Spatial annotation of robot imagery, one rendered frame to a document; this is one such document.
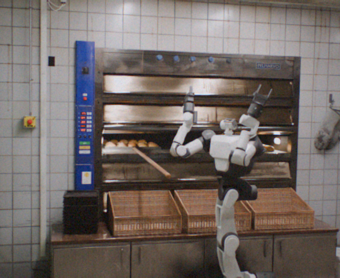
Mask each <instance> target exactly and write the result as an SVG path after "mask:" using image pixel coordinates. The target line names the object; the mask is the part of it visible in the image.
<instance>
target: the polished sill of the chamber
mask: <svg viewBox="0 0 340 278"><path fill-rule="evenodd" d="M144 154H145V155H146V156H148V157H149V158H177V157H174V156H172V155H171V154H170V153H144ZM290 156H291V153H264V154H263V155H261V156H259V157H257V158H281V157H290ZM111 158H142V157H141V156H140V155H139V154H138V153H102V159H111ZM181 158H182V157H181ZM188 158H213V157H212V156H211V155H210V153H195V154H193V155H191V156H189V157H188Z"/></svg>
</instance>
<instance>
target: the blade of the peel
mask: <svg viewBox="0 0 340 278"><path fill-rule="evenodd" d="M103 147H104V149H132V147H106V146H103ZM136 148H137V149H161V147H160V146H158V147H136Z"/></svg>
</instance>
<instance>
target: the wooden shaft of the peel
mask: <svg viewBox="0 0 340 278"><path fill-rule="evenodd" d="M133 150H134V151H135V152H137V153H138V154H139V155H140V156H141V157H142V158H144V159H145V160H146V161H148V162H149V163H150V164H151V165H152V166H153V167H155V168H156V169H157V170H158V171H159V172H160V173H162V174H163V175H164V176H165V177H166V178H168V179H169V178H170V177H171V175H170V174H169V173H168V172H166V171H165V170H164V169H163V168H161V167H160V166H159V165H158V164H156V163H155V162H154V161H153V160H151V159H150V158H149V157H148V156H146V155H145V154H143V153H142V152H141V151H139V150H138V149H137V148H136V147H134V148H133Z"/></svg>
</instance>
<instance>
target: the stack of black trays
mask: <svg viewBox="0 0 340 278"><path fill-rule="evenodd" d="M62 203H63V206H64V207H63V210H62V212H63V214H62V215H63V217H62V218H63V220H62V221H63V222H62V224H63V228H62V229H63V230H62V233H63V234H97V232H98V227H99V190H65V193H64V195H63V202H62Z"/></svg>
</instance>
